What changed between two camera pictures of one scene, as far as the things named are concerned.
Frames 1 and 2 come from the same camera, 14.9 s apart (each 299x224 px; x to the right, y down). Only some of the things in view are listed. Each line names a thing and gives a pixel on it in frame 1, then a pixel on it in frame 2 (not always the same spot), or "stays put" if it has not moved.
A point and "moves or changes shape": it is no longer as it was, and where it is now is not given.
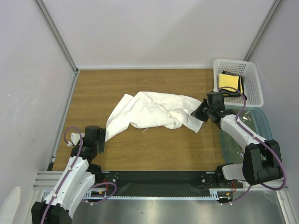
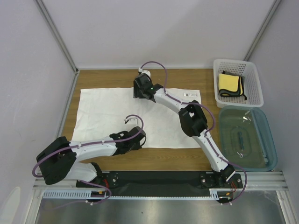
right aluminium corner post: (262, 30) stays put
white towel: (169, 110) moves or changes shape
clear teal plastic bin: (256, 120) stays put
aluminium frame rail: (47, 180) stays put
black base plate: (163, 183) stays put
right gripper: (201, 111) → (136, 90)
